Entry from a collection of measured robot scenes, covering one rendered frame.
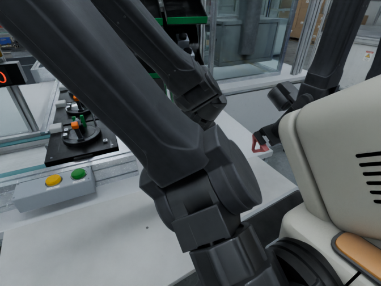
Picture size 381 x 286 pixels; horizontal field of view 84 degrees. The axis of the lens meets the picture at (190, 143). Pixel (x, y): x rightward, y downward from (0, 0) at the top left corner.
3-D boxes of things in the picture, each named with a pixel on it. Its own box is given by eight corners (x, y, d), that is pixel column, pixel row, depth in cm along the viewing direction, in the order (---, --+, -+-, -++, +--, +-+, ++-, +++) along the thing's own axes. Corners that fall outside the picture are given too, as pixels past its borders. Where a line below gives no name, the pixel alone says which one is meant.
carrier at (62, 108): (111, 120, 98) (105, 94, 91) (53, 130, 90) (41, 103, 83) (106, 100, 116) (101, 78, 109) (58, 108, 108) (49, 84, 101)
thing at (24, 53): (45, 56, 475) (43, 49, 466) (13, 59, 449) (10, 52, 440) (45, 53, 503) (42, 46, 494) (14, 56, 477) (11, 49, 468)
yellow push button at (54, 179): (62, 185, 64) (59, 181, 63) (46, 189, 63) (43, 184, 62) (62, 177, 67) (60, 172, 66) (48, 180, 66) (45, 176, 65)
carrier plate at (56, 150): (119, 150, 79) (118, 146, 77) (46, 167, 71) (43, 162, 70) (112, 121, 97) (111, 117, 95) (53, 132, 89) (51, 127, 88)
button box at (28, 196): (96, 192, 69) (90, 179, 65) (20, 214, 62) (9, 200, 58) (94, 178, 74) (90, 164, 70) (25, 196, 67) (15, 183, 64)
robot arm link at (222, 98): (211, 104, 44) (233, 104, 46) (200, 80, 47) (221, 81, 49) (198, 123, 49) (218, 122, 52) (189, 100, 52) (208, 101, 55)
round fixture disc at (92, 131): (102, 142, 80) (101, 138, 79) (61, 151, 75) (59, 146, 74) (100, 125, 90) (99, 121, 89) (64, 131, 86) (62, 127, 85)
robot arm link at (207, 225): (189, 269, 20) (238, 255, 18) (151, 172, 23) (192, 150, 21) (217, 235, 29) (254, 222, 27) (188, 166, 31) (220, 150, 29)
